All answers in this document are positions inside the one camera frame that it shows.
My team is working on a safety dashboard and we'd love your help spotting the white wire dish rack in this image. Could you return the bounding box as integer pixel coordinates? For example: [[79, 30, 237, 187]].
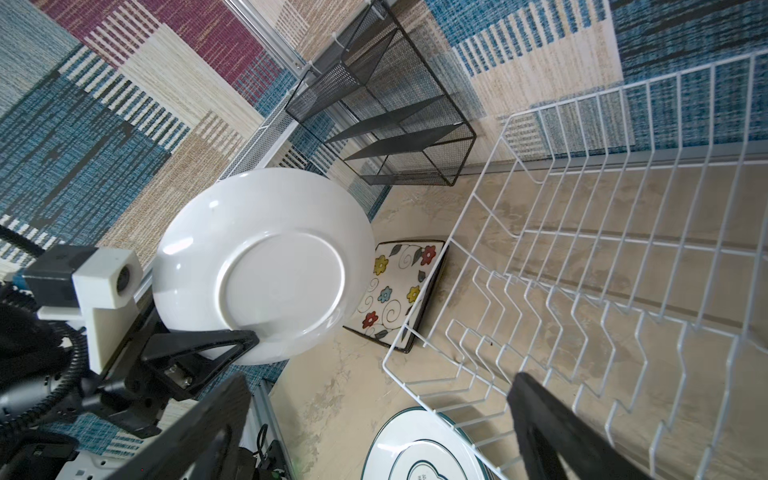
[[382, 49, 767, 479]]

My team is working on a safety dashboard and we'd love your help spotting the white mesh wall basket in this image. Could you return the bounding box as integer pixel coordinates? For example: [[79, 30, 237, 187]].
[[218, 99, 299, 181]]

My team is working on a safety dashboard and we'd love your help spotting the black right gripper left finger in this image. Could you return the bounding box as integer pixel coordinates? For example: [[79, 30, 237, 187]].
[[111, 374, 251, 480]]

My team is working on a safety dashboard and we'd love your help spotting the white round plate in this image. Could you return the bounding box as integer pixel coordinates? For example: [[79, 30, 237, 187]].
[[152, 167, 375, 365], [361, 407, 493, 480]]

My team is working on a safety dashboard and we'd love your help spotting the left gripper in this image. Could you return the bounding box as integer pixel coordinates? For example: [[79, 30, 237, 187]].
[[81, 305, 259, 438]]

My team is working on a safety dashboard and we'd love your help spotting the black wire shelf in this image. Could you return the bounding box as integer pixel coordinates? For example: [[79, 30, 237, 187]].
[[286, 1, 477, 186]]

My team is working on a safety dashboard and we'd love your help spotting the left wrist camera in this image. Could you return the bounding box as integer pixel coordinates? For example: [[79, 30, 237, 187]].
[[21, 244, 144, 375]]

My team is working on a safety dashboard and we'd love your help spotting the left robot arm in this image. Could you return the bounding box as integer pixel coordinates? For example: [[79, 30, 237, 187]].
[[1, 228, 259, 476]]

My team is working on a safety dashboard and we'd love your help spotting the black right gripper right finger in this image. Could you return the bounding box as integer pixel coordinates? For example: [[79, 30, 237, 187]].
[[507, 372, 648, 479]]

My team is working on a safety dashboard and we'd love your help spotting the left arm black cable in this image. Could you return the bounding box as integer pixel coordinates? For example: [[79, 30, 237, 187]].
[[0, 224, 91, 439]]

